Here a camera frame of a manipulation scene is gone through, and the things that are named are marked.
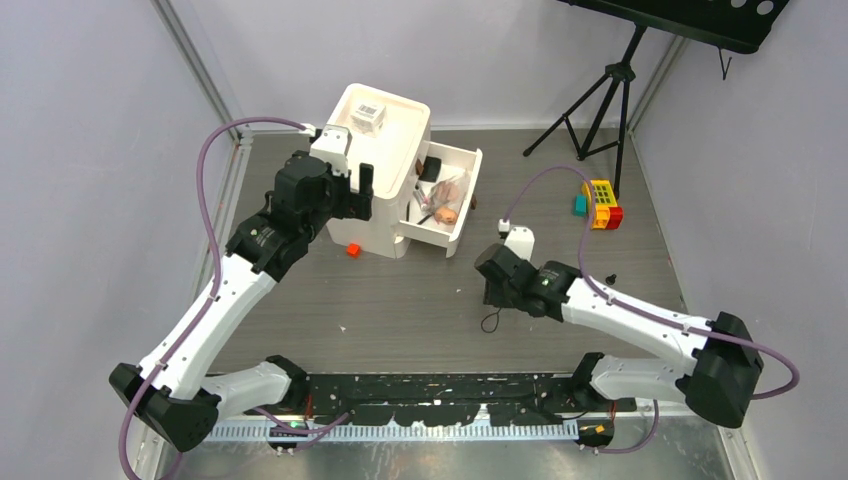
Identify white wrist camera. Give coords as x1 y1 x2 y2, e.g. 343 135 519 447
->
301 123 352 178
497 219 535 261

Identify clear plastic bag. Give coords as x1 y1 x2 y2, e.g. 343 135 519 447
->
421 170 471 214

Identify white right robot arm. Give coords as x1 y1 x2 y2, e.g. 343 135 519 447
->
474 244 764 428

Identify black hair loop tool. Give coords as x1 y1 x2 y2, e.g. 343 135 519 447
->
480 308 502 334

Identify black music stand tray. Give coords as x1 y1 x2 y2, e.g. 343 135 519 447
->
568 0 789 55

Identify small orange red cube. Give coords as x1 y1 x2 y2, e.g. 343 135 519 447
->
346 243 361 258

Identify white drawer organizer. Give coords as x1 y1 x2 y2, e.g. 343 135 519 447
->
325 83 483 259

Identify teal wooden block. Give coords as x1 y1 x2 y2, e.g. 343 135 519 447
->
573 194 589 217

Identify black compact case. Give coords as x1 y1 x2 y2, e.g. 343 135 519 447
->
419 156 442 183

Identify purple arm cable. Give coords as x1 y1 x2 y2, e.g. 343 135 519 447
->
500 165 802 456
117 117 352 480

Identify black makeup pencil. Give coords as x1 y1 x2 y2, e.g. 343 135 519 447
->
417 212 434 225

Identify white barcode box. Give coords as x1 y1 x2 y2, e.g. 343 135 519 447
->
349 102 387 138

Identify yellow toy block house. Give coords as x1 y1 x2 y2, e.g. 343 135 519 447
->
581 179 620 230

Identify beige makeup sponge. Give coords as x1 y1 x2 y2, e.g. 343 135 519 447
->
433 206 458 225

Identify red toy block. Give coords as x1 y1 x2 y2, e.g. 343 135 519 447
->
605 206 623 230

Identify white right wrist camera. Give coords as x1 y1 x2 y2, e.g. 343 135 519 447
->
497 219 535 261

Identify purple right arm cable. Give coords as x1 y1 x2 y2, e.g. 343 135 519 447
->
500 165 802 456

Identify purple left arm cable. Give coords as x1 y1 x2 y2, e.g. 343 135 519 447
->
117 117 352 480

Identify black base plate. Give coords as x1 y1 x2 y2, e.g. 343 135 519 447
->
261 373 637 427

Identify black tripod stand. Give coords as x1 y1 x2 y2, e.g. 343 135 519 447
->
521 23 649 200

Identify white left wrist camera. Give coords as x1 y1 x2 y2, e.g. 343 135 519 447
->
301 123 352 178

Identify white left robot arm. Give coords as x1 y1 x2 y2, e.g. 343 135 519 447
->
109 151 374 453

